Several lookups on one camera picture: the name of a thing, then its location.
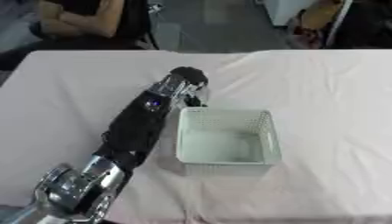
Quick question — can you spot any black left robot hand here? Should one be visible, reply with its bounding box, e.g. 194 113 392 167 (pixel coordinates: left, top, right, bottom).
168 66 210 108

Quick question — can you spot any wooden chair with white frame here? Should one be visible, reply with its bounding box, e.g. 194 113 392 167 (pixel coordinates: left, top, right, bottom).
283 0 355 50

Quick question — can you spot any person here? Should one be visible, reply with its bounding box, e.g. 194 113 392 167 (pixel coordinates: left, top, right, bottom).
0 0 151 71

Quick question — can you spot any black bag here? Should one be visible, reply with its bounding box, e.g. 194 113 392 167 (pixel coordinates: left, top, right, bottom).
325 0 392 50

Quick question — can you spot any white perforated plastic basket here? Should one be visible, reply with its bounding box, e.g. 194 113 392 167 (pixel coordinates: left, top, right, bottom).
174 107 284 177

